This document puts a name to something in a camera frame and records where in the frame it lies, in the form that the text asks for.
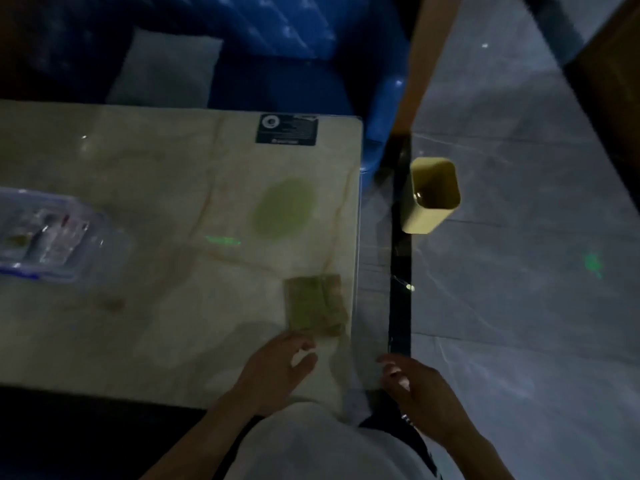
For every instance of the person's left hand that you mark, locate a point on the person's left hand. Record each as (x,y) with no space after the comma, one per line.
(272,372)

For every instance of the person's left forearm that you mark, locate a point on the person's left forearm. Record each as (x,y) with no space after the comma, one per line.
(200,437)

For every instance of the green stain patch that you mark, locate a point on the green stain patch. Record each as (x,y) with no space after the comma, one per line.
(285,208)

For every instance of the person's right forearm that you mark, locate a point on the person's right forearm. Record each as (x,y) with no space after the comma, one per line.
(477,454)

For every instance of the black label sticker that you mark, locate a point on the black label sticker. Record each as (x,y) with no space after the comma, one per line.
(287,128)

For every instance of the person's right hand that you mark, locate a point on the person's right hand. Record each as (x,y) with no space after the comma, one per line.
(429,398)

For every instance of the person's right fingers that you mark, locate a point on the person's right fingers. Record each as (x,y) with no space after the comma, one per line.
(395,372)

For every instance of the green folded cleaning cloth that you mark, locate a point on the green folded cleaning cloth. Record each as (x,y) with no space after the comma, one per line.
(315,304)

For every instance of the person's left thumb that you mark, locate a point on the person's left thumb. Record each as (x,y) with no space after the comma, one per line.
(306,362)

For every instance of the yellow plastic waste bin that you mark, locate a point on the yellow plastic waste bin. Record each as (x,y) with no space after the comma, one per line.
(431,199)

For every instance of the grey seat cushion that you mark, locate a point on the grey seat cushion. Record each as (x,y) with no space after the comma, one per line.
(165,68)

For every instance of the dark brown wooden furniture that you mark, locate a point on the dark brown wooden furniture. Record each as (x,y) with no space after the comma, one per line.
(607,79)

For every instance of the person's white shirt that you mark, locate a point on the person's white shirt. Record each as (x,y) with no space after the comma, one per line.
(325,444)

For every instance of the clear plastic container blue clips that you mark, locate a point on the clear plastic container blue clips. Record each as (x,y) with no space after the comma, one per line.
(47,239)

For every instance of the blue plastic chair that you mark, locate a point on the blue plastic chair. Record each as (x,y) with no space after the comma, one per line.
(310,59)

